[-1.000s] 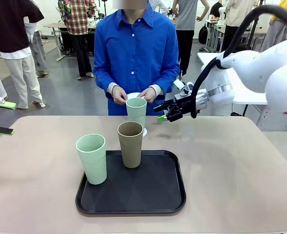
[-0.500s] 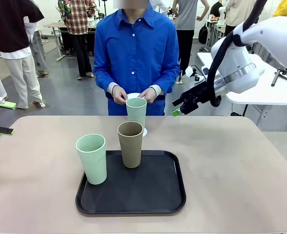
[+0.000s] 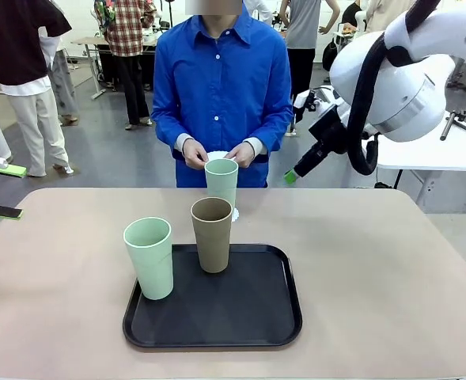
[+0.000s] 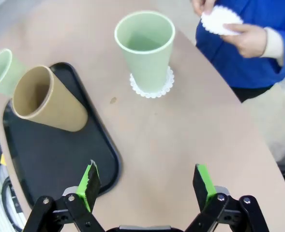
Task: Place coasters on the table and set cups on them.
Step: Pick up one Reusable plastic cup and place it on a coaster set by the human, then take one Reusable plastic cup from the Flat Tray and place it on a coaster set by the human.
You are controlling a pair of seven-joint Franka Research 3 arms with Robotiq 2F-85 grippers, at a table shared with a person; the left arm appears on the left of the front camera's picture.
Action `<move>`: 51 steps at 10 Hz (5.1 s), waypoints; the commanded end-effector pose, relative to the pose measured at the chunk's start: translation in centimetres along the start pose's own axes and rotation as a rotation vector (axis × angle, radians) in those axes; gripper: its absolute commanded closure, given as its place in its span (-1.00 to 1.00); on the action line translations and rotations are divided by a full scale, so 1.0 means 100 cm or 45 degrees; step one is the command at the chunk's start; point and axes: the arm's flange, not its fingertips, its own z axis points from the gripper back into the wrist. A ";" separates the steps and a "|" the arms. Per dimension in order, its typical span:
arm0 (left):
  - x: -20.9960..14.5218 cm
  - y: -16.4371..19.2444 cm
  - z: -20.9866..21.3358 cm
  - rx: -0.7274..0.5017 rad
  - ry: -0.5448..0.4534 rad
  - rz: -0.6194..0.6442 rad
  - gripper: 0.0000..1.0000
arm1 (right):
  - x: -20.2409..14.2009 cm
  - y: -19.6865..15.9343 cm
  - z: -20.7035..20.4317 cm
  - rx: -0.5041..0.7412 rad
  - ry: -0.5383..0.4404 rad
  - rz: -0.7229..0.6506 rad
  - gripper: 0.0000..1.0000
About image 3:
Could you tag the person's left forearm blue sleeve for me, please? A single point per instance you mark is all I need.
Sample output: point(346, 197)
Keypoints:
point(274, 132)

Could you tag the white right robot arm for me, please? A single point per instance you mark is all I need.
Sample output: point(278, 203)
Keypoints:
point(406, 79)

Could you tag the person in grey trousers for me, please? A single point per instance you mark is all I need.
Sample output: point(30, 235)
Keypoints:
point(64, 87)

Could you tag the person in grey shirt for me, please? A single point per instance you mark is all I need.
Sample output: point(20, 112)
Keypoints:
point(301, 27)

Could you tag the person in plaid shirt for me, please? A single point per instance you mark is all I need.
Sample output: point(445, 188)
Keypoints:
point(126, 31)

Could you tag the person's right hand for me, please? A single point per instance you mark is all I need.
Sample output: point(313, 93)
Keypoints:
point(195, 154)

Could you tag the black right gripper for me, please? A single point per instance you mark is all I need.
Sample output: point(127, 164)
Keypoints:
point(329, 128)

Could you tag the person's right forearm blue sleeve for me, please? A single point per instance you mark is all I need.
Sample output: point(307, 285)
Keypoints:
point(167, 130)

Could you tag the person in black shirt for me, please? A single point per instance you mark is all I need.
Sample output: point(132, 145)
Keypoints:
point(15, 47)

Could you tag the black plastic serving tray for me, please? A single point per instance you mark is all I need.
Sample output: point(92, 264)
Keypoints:
point(217, 316)

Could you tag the black metal rod clamp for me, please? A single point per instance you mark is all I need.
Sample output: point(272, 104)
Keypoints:
point(447, 126)

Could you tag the pale green tall cup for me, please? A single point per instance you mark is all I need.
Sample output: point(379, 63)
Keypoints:
point(153, 273)
point(221, 182)

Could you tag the person in beige shirt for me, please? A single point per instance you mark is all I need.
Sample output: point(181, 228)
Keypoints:
point(383, 14)

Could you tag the person's left hand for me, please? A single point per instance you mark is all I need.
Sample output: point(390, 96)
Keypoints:
point(244, 155)

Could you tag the black bag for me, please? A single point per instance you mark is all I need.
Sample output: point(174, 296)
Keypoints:
point(329, 57)

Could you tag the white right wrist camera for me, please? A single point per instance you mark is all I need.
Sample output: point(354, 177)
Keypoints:
point(309, 103)

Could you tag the brown tall cup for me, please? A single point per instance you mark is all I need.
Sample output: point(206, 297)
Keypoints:
point(213, 245)

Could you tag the person in blue shirt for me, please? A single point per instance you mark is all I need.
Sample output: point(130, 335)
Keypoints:
point(220, 79)

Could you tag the seated person in black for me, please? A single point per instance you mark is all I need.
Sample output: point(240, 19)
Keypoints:
point(350, 16)

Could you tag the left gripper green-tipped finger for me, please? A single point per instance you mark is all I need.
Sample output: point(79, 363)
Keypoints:
point(13, 170)
point(7, 212)

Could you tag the wooden top desk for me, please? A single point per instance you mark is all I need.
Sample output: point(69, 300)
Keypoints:
point(90, 40)

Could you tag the white rounded table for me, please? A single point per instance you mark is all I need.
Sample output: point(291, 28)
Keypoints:
point(434, 156)

